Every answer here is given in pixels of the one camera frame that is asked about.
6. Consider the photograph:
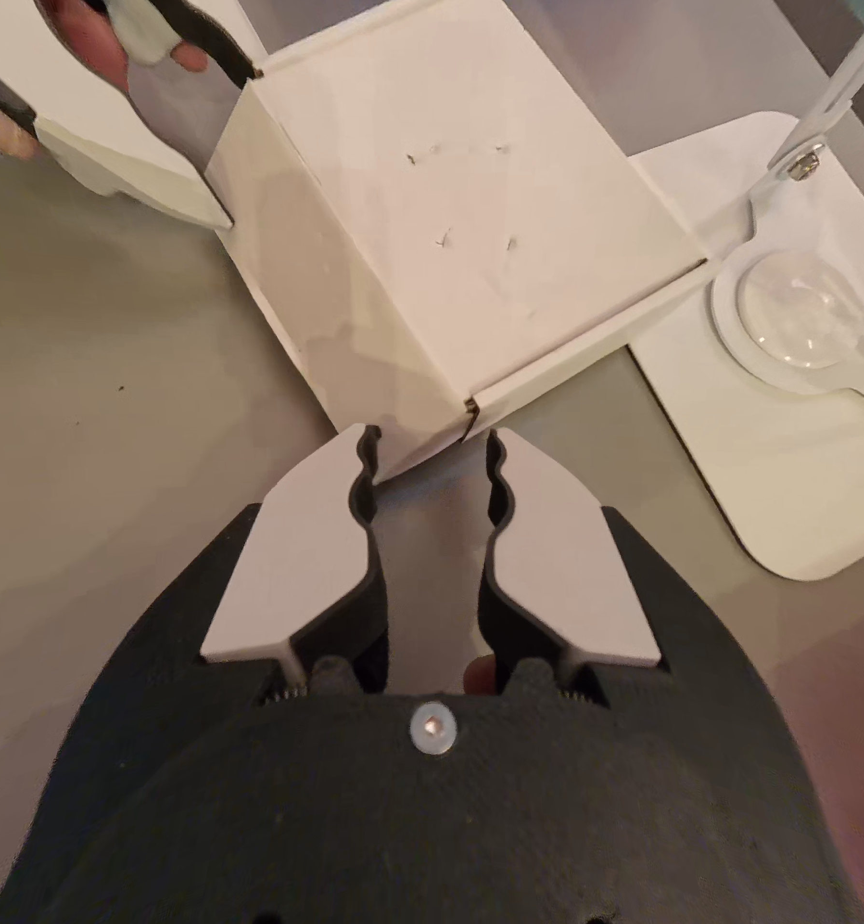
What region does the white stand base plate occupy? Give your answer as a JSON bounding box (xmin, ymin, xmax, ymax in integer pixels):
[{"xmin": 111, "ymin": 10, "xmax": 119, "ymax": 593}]
[{"xmin": 627, "ymin": 112, "xmax": 864, "ymax": 582}]

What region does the person's left hand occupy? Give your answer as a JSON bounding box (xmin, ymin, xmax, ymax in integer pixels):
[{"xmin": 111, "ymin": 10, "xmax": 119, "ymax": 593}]
[{"xmin": 41, "ymin": 0, "xmax": 209, "ymax": 95}]

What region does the white cardboard box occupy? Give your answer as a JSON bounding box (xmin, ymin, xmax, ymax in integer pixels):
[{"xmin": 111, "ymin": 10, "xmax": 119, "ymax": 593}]
[{"xmin": 207, "ymin": 0, "xmax": 716, "ymax": 486}]

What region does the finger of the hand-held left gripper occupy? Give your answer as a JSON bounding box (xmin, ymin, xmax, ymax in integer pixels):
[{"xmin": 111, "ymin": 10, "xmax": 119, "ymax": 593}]
[
  {"xmin": 151, "ymin": 0, "xmax": 270, "ymax": 89},
  {"xmin": 0, "ymin": 0, "xmax": 235, "ymax": 232}
]

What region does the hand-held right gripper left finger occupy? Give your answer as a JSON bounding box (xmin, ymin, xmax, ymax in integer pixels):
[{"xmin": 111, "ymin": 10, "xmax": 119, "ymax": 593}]
[{"xmin": 200, "ymin": 423, "xmax": 390, "ymax": 695}]

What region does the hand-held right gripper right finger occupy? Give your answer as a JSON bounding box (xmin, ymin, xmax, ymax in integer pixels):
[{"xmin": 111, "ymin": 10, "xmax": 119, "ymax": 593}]
[{"xmin": 477, "ymin": 426, "xmax": 665, "ymax": 695}]

